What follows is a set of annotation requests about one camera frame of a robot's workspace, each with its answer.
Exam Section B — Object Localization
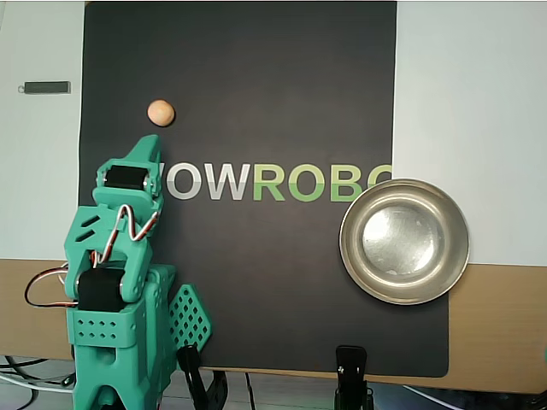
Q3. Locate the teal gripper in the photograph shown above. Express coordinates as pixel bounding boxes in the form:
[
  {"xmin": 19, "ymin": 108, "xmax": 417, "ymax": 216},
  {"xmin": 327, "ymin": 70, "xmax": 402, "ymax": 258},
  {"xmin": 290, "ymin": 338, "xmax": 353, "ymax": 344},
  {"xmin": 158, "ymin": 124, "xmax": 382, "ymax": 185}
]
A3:
[{"xmin": 96, "ymin": 135, "xmax": 165, "ymax": 214}]

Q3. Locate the orange wooden ball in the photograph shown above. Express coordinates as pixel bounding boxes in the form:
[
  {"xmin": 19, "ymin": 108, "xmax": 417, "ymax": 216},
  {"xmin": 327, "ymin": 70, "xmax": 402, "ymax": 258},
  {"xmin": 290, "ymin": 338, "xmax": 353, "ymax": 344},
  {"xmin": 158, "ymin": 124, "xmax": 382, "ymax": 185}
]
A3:
[{"xmin": 146, "ymin": 99, "xmax": 176, "ymax": 128}]

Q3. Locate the teal robot base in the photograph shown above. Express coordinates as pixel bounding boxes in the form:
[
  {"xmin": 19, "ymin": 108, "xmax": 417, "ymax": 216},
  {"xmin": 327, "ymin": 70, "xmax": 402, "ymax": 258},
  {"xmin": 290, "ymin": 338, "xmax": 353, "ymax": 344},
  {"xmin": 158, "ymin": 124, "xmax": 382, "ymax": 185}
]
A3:
[{"xmin": 144, "ymin": 263, "xmax": 214, "ymax": 372}]

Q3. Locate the black robot base clamp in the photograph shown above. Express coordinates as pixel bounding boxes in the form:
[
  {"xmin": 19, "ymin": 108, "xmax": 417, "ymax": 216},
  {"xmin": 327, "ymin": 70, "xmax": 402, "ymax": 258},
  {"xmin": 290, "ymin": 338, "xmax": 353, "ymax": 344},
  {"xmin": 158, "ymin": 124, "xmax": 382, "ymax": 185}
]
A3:
[{"xmin": 176, "ymin": 343, "xmax": 230, "ymax": 410}]

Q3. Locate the metal bowl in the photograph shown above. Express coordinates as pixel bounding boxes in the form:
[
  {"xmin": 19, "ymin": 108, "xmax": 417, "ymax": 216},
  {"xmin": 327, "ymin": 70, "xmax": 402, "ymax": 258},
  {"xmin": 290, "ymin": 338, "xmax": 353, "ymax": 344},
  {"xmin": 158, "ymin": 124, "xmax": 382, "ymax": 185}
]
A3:
[{"xmin": 338, "ymin": 177, "xmax": 471, "ymax": 307}]

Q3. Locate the white paper sheet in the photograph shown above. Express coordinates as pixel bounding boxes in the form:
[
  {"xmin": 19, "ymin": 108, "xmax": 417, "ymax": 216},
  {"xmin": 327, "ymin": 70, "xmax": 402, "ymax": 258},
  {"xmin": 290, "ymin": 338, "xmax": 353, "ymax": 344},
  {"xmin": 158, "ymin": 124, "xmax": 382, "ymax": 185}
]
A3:
[
  {"xmin": 391, "ymin": 1, "xmax": 547, "ymax": 268},
  {"xmin": 0, "ymin": 1, "xmax": 85, "ymax": 262}
]

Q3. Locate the black USB stick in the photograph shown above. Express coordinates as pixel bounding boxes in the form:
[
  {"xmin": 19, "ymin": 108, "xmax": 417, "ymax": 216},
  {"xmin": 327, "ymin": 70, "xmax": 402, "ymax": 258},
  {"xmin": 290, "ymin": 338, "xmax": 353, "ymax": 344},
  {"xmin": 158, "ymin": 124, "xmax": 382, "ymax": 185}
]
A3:
[{"xmin": 17, "ymin": 80, "xmax": 72, "ymax": 96}]

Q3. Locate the black mat with WOWROBO print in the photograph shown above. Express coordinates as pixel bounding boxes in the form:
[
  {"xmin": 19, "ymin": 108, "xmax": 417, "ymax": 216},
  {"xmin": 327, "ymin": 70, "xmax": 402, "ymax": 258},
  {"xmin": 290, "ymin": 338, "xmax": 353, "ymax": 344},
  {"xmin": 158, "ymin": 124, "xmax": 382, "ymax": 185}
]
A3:
[{"xmin": 70, "ymin": 1, "xmax": 450, "ymax": 379}]

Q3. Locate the red white black servo wire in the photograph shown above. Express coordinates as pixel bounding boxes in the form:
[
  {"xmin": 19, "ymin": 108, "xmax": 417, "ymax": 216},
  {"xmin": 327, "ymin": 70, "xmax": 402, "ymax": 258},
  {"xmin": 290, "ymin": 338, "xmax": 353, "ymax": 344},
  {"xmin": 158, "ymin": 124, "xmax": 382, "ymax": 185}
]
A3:
[
  {"xmin": 91, "ymin": 204, "xmax": 160, "ymax": 267},
  {"xmin": 23, "ymin": 265, "xmax": 81, "ymax": 309}
]

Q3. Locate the thin black cable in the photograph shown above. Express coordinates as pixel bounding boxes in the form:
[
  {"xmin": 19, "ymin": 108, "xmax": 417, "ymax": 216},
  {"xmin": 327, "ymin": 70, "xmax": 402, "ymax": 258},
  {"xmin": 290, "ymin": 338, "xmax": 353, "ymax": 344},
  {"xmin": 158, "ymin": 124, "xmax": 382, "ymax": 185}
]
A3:
[{"xmin": 244, "ymin": 371, "xmax": 257, "ymax": 410}]

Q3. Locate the white cable with connector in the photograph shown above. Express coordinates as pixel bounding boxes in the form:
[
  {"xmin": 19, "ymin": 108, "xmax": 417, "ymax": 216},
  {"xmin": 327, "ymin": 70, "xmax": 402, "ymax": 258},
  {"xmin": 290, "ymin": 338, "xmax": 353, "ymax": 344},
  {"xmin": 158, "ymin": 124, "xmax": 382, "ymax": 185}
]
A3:
[{"xmin": 401, "ymin": 384, "xmax": 454, "ymax": 410}]

